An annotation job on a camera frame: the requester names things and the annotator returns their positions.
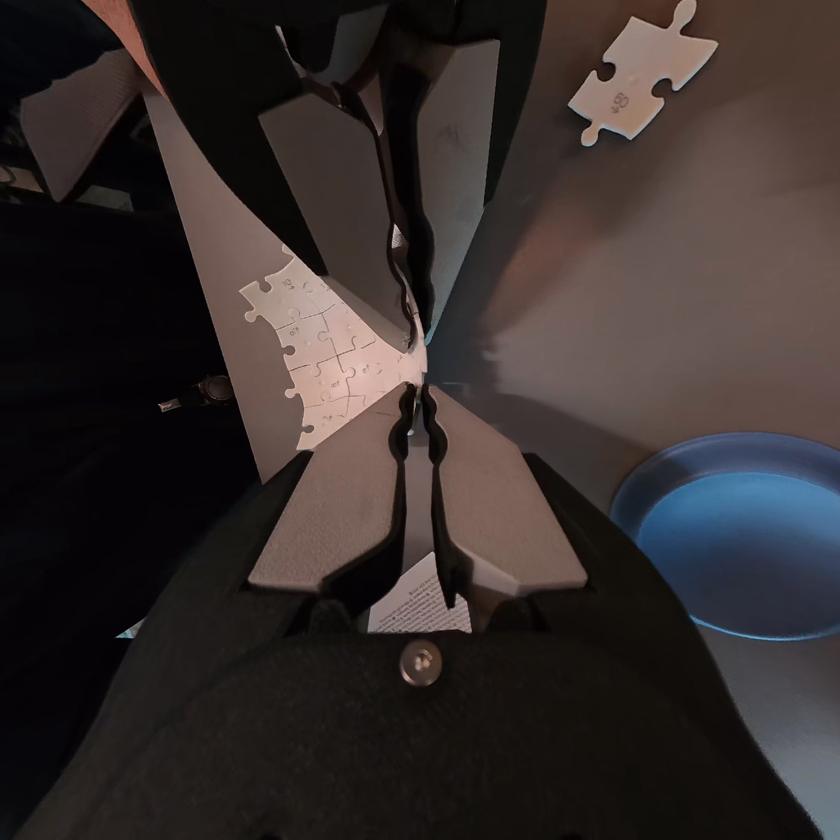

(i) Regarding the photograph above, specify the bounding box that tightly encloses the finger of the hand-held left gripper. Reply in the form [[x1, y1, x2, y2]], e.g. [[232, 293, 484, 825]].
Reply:
[[382, 38, 505, 337], [258, 91, 422, 350]]

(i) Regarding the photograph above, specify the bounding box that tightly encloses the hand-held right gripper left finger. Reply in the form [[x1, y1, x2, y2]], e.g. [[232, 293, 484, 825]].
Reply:
[[248, 382, 421, 621]]

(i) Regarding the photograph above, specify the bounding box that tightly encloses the blue round plastic stand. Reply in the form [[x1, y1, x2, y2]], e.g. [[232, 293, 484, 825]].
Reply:
[[610, 432, 840, 641]]

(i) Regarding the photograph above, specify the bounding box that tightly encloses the white assembled puzzle ball section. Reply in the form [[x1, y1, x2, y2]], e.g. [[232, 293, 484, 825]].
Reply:
[[238, 244, 431, 454]]

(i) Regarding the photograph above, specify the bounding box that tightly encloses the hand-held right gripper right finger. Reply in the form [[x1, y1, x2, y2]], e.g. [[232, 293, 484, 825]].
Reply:
[[420, 384, 589, 608]]

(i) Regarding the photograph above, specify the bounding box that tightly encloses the single white puzzle piece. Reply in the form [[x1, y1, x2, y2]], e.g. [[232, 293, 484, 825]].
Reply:
[[567, 0, 719, 147]]

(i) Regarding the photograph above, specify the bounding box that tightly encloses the person's left forearm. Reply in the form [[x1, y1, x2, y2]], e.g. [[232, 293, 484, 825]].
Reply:
[[0, 0, 152, 93]]

